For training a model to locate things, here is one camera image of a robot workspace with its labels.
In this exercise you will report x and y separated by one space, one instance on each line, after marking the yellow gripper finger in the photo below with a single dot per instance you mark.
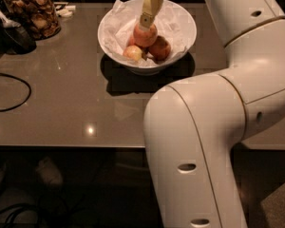
150 9

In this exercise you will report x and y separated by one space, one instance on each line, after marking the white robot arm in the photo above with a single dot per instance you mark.
191 125

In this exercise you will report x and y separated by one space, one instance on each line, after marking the right red apple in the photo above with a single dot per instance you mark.
160 50

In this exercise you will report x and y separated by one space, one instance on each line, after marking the white ceramic bowl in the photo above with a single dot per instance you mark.
180 22

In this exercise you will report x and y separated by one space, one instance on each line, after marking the front yellow red apple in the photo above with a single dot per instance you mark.
133 52

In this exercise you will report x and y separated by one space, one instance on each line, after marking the white crumpled paper liner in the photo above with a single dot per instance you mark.
117 32

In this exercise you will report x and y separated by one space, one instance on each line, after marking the small white items on table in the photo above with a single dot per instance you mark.
65 11

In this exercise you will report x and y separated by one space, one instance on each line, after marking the glass jar of dried chips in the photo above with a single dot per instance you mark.
39 17

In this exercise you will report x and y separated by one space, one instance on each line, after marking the black round lid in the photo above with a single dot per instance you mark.
19 40

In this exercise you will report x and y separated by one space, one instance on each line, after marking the silver spoon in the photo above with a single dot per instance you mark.
7 23

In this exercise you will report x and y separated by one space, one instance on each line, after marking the white shoe under table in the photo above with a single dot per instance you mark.
49 174

